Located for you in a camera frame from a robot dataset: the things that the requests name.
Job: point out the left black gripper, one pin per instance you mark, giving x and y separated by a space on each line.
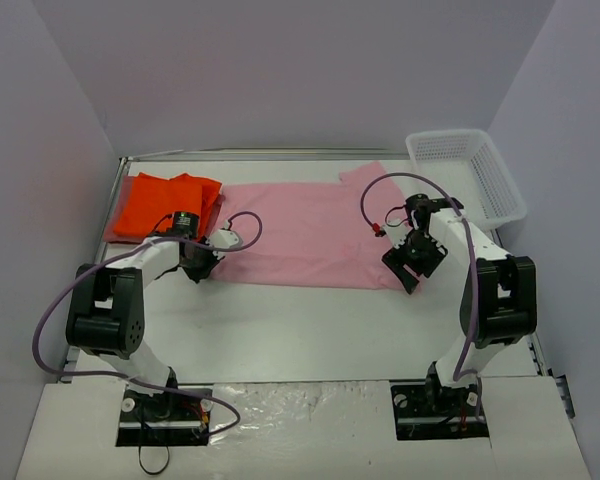
200 266

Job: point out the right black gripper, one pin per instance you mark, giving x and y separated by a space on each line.
413 258

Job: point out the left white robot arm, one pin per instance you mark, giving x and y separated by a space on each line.
107 311

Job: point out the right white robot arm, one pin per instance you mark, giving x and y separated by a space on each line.
499 300

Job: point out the folded orange t shirt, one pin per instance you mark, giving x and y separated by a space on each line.
165 200

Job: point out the white plastic basket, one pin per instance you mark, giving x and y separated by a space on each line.
468 166

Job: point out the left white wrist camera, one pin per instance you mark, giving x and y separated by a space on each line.
224 240

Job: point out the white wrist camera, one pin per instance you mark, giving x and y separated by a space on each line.
224 240
397 233

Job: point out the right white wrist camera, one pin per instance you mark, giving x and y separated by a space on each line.
397 233

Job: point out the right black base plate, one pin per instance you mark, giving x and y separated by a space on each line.
454 417

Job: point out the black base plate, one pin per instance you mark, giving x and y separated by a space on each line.
454 417
163 420

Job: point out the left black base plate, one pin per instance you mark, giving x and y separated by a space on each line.
163 420

